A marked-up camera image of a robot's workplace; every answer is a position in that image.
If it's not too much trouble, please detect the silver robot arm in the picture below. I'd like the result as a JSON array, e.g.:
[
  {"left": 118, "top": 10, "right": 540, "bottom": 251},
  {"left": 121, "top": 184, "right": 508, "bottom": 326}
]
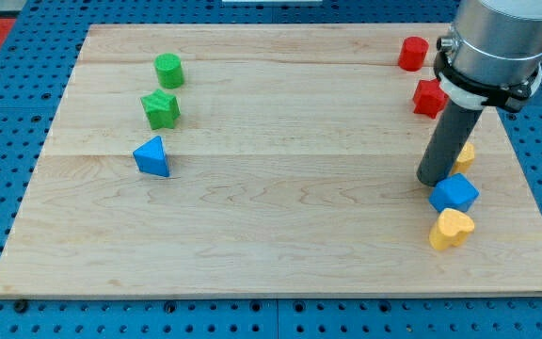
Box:
[{"left": 434, "top": 0, "right": 542, "bottom": 113}]

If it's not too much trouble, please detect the blue triangle block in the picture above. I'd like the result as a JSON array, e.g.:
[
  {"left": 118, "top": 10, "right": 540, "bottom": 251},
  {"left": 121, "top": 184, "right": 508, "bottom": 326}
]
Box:
[{"left": 133, "top": 136, "right": 170, "bottom": 177}]

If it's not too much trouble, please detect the yellow hexagon block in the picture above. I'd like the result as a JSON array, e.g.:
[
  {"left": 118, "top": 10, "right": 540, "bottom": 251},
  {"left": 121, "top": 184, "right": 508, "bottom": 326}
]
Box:
[{"left": 450, "top": 142, "right": 475, "bottom": 175}]

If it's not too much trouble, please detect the wooden board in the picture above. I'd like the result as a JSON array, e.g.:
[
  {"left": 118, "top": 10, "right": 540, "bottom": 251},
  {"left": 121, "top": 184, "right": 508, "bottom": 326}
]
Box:
[{"left": 0, "top": 24, "right": 542, "bottom": 300}]

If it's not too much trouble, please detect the green star block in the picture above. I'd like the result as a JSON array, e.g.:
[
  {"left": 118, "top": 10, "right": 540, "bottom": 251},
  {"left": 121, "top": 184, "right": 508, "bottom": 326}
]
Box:
[{"left": 140, "top": 89, "right": 181, "bottom": 130}]

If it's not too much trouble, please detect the green cylinder block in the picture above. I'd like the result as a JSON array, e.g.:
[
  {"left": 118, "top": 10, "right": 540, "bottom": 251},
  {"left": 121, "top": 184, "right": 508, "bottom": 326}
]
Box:
[{"left": 154, "top": 53, "right": 184, "bottom": 89}]

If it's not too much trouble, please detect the red star block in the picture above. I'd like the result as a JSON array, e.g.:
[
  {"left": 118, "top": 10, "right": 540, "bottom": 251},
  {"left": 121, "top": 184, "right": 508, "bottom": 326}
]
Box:
[{"left": 412, "top": 79, "right": 449, "bottom": 120}]

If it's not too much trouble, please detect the blue cube block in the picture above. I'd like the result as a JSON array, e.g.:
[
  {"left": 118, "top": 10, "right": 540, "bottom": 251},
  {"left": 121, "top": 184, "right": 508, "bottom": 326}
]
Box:
[{"left": 429, "top": 173, "right": 480, "bottom": 212}]

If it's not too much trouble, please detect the red cylinder block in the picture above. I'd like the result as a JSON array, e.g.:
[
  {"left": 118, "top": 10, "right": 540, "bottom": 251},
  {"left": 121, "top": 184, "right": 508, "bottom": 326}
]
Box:
[{"left": 397, "top": 36, "right": 429, "bottom": 72}]

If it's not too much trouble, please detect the yellow heart block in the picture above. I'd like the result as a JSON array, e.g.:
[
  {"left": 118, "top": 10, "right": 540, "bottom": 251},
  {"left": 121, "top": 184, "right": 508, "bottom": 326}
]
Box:
[{"left": 428, "top": 208, "right": 475, "bottom": 250}]

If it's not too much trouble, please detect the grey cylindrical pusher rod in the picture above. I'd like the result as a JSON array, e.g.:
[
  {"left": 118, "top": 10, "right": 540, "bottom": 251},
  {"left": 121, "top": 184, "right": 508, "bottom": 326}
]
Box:
[{"left": 416, "top": 100, "right": 483, "bottom": 187}]

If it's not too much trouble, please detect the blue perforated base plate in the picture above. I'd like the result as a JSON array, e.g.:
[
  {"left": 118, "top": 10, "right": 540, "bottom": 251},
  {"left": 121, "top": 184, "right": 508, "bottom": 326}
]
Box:
[{"left": 0, "top": 0, "right": 542, "bottom": 338}]

